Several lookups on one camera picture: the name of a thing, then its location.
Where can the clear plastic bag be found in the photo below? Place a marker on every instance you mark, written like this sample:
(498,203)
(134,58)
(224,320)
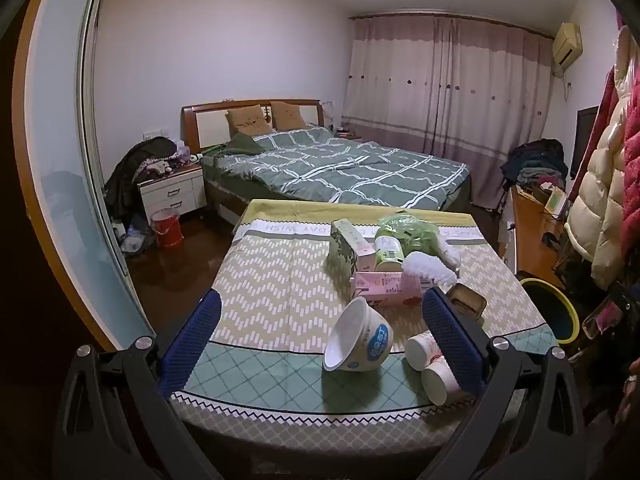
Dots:
(132,242)

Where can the dark jacket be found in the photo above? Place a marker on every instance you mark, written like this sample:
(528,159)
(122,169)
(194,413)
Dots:
(125,175)

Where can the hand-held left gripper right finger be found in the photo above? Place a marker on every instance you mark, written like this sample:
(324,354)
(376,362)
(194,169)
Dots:
(450,345)

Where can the dark green cloth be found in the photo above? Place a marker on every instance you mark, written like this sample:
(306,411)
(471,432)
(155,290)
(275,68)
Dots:
(242,144)

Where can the green and white carton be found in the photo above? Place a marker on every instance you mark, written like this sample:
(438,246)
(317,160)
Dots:
(350,250)

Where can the small wooden bedside table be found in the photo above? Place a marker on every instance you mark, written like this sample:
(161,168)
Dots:
(348,135)

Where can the wooden bed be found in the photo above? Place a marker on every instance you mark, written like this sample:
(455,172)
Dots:
(210,120)

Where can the person's right hand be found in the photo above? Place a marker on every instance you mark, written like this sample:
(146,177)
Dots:
(631,390)

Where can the white bowl with blue label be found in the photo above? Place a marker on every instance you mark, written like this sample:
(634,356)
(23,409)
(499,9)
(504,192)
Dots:
(350,330)

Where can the small green framed picture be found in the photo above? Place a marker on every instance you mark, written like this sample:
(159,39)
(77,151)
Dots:
(555,202)

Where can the green checked duvet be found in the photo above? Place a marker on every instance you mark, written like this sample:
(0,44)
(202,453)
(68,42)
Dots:
(340,170)

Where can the wooden sideboard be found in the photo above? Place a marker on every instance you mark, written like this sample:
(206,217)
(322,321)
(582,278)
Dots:
(532,230)

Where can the wardrobe sliding door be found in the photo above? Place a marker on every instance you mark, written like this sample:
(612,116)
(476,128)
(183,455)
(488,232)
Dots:
(60,160)

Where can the pile of dark clothes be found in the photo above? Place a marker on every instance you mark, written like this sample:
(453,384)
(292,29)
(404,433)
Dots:
(537,160)

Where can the white wall socket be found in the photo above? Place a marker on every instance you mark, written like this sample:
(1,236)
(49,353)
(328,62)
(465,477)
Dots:
(153,135)

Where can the white plastic wrapper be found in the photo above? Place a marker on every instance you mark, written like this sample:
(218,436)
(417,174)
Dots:
(430,265)

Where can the red coat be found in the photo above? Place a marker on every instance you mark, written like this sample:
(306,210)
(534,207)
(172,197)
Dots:
(602,110)

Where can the white paper cup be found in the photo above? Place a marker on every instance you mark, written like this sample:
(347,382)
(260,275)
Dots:
(420,347)
(437,377)

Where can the white nightstand with wooden top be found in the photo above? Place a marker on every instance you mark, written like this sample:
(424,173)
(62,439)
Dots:
(170,192)

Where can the cream puffer jacket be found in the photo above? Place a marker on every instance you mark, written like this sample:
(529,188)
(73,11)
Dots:
(600,185)

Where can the green and white yogurt bottle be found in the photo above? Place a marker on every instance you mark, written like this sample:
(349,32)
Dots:
(389,252)

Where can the beige air conditioner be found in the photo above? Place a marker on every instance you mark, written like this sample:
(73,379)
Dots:
(567,42)

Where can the black television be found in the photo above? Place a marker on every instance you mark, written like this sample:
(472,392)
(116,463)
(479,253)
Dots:
(585,135)

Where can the brown plastic tray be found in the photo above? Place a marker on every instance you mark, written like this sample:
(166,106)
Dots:
(467,302)

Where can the pink milk carton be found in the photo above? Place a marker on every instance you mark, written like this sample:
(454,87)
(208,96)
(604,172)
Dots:
(385,285)

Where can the bedside lamp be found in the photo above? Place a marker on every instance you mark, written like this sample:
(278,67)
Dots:
(328,112)

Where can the black bin with yellow rim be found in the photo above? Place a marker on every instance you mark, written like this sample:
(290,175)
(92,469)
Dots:
(550,310)

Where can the patterned zigzag tablecloth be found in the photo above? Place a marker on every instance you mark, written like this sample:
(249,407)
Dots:
(280,280)

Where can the pink striped curtain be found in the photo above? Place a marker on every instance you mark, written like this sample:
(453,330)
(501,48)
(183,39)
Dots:
(425,85)

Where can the pink fluffy jacket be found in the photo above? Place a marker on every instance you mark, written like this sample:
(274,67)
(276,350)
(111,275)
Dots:
(632,160)

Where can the colourful cloth pile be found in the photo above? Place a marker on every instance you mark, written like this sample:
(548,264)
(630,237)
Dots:
(160,164)

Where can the tan pillow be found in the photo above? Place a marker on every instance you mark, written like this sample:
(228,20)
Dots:
(245,120)
(287,116)

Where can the green plastic bag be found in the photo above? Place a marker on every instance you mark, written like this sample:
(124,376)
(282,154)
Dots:
(410,232)

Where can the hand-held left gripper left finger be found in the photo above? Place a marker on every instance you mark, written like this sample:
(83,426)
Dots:
(192,345)

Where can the red bucket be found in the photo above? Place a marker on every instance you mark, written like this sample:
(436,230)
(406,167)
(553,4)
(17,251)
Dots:
(167,232)

